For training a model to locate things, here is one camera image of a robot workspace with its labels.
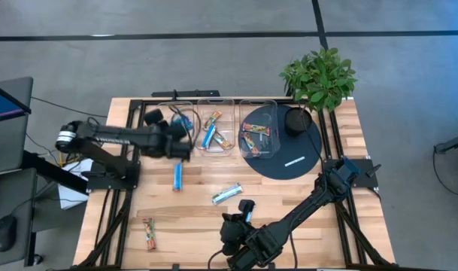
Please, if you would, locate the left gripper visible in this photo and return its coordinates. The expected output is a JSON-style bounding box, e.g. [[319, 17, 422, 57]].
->
[[150, 119, 192, 161]]

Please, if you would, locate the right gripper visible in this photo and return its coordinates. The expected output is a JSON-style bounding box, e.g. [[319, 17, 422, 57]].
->
[[220, 199, 259, 257]]

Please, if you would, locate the blue Quaker granola bar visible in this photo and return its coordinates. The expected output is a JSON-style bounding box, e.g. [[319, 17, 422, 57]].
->
[[201, 123, 217, 150]]

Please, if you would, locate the red granola bar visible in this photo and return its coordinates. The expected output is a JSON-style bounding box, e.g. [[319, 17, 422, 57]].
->
[[142, 217, 157, 251]]

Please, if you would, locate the clear plastic bin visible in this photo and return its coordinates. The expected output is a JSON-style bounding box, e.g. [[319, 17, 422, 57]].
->
[[151, 100, 199, 163], [238, 99, 281, 159], [196, 97, 236, 157]]

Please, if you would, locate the round dark mat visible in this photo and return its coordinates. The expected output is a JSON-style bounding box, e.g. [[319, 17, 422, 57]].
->
[[243, 104, 323, 181]]

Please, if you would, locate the white label strip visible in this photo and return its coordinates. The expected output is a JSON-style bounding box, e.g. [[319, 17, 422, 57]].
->
[[284, 155, 307, 168]]

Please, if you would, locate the black plant pot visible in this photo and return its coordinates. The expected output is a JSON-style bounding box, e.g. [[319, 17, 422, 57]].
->
[[284, 107, 313, 138]]

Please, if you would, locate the white box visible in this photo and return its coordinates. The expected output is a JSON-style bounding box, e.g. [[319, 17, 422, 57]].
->
[[57, 157, 96, 210]]

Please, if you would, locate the black desk bar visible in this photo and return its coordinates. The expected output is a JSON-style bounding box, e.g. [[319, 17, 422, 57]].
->
[[21, 150, 89, 195]]

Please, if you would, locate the green leafy plant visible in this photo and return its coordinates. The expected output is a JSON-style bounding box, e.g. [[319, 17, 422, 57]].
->
[[278, 47, 358, 114]]

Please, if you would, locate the grey laptop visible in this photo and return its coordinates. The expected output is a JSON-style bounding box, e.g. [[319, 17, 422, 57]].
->
[[0, 77, 34, 176]]

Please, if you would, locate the grey desk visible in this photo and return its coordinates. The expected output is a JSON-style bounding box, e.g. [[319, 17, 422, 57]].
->
[[0, 167, 38, 269]]

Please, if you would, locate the black computer mouse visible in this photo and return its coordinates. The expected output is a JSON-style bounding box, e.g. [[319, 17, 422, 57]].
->
[[0, 215, 18, 252]]

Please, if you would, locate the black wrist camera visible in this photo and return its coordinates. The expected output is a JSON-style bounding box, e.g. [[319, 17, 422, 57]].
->
[[143, 108, 165, 127]]

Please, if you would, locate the black aluminium table frame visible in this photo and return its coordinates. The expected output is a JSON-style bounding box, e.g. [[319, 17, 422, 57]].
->
[[74, 97, 397, 270]]

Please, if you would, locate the black camera bar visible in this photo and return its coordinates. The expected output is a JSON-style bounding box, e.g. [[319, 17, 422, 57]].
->
[[151, 89, 220, 99]]

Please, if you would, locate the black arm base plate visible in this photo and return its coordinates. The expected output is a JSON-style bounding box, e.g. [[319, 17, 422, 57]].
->
[[323, 157, 382, 189], [86, 161, 141, 191]]

